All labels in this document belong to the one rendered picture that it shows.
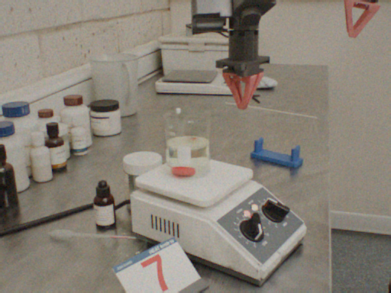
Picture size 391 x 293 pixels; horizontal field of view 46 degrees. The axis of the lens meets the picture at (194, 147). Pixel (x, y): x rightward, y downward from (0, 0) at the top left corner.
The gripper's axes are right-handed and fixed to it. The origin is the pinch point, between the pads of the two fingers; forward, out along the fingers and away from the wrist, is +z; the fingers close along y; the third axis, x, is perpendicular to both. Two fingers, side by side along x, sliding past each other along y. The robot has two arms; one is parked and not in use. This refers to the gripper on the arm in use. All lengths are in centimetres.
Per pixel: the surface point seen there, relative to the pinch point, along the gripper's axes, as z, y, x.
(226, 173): 1.4, 28.8, 15.4
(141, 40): -4, -51, -76
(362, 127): 35, -115, -12
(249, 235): 5.2, 35.2, 22.9
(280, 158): 9.0, 1.1, 9.4
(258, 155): 9.1, 1.7, 4.9
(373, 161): 50, -118, -6
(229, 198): 3.2, 31.8, 17.9
